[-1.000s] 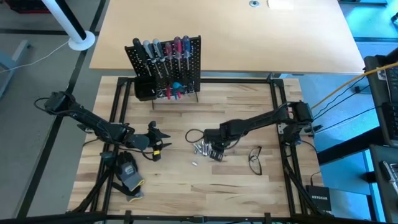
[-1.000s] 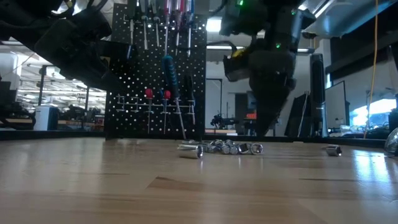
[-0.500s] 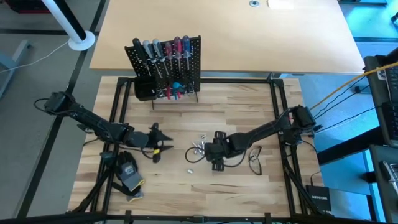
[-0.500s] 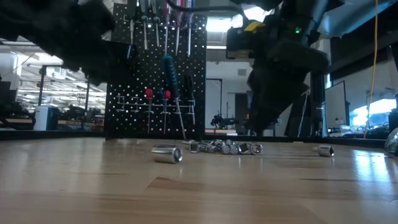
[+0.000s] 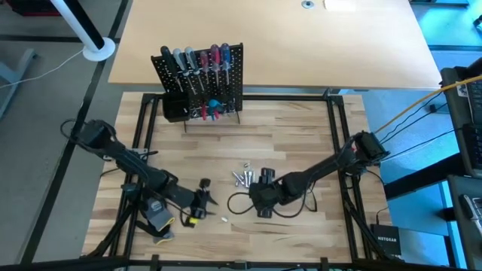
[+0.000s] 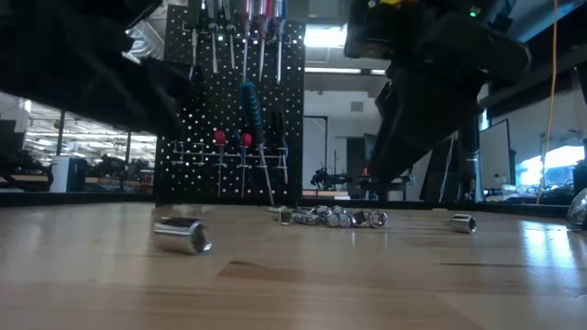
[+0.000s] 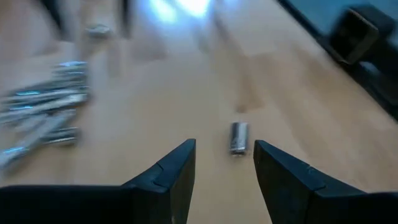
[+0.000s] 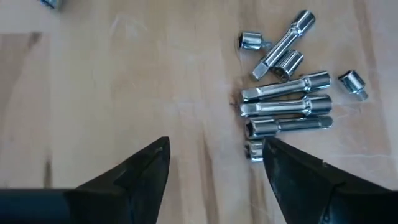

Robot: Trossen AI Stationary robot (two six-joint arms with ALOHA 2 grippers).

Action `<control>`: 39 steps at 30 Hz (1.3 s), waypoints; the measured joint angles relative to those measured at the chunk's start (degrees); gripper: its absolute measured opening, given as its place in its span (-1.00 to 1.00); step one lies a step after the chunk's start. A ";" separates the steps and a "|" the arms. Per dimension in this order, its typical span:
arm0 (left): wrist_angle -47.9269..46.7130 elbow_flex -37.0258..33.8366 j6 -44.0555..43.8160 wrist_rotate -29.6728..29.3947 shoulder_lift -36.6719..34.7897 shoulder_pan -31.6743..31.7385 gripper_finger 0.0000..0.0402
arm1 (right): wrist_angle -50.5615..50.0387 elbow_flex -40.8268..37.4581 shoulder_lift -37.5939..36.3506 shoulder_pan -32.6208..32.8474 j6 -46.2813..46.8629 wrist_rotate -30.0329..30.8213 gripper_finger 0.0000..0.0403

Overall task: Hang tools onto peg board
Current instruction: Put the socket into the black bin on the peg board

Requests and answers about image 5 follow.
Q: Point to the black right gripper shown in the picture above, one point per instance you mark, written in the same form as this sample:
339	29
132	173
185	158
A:
265	195

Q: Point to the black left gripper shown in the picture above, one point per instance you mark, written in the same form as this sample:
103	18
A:
199	205

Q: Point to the black perforated pegboard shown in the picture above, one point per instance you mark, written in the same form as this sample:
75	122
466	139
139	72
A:
211	86

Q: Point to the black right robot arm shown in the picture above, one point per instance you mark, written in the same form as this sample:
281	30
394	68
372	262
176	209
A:
324	165

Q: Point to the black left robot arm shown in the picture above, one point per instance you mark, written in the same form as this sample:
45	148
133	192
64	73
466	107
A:
132	162

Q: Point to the grey yellow-trimmed work glove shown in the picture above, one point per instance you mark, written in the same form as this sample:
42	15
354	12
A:
160	214
163	238

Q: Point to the black pegboard foot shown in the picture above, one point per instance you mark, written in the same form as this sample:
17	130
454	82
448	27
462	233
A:
185	126
238	117

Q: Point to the black plastic pegboard bin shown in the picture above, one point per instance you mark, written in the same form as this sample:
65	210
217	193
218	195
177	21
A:
175	107

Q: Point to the light wooden desk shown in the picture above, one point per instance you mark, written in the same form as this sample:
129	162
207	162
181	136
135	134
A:
301	45

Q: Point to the black floor beam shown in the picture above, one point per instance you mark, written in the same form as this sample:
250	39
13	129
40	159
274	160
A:
421	178

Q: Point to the grey side table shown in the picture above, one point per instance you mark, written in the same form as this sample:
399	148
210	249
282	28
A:
461	244

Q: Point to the black work desk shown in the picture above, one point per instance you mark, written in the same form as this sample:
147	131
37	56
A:
452	113

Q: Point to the white paper sheet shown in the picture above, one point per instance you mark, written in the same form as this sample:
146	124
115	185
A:
339	4

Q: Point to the white pole round base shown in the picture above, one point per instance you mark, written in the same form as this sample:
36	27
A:
84	34

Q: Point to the dark red box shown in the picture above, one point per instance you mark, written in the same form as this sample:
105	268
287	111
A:
34	7

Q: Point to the black aluminium table frame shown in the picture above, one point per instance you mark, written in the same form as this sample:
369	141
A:
335	131

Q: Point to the black Netgear network switch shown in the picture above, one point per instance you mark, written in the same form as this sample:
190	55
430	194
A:
387	239

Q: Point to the grey metal floor bracket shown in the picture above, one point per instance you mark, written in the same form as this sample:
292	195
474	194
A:
15	71

